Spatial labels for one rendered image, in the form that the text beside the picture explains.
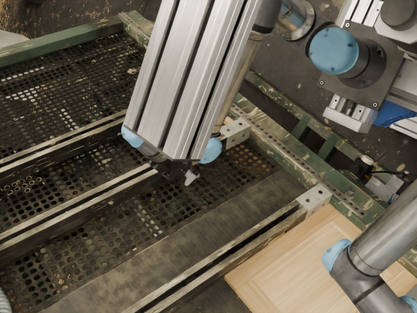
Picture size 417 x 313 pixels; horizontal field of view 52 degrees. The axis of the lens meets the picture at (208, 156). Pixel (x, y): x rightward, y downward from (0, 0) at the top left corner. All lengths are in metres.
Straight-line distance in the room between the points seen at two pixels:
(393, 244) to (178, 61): 0.52
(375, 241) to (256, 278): 0.61
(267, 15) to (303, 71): 1.82
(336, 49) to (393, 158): 1.31
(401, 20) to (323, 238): 0.86
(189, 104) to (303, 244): 1.09
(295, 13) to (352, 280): 0.67
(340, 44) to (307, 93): 1.47
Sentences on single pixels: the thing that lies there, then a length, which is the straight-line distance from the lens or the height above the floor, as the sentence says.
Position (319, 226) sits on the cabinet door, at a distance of 1.51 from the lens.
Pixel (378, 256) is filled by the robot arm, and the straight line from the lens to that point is 0.83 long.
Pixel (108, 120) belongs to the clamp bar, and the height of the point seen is 1.31.
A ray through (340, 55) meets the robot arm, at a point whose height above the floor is 1.26.
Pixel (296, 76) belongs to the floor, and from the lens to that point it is 2.70.
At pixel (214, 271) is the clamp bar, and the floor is 1.37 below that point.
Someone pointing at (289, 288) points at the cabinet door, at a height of 1.19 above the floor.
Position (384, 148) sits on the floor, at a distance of 2.45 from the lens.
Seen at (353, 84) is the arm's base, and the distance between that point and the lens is 1.36.
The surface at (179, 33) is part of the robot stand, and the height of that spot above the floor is 2.03.
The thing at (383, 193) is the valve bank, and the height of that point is 0.74.
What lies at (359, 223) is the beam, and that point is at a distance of 1.54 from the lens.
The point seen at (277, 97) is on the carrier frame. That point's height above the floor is 0.18.
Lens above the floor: 2.33
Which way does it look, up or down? 50 degrees down
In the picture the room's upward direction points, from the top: 89 degrees counter-clockwise
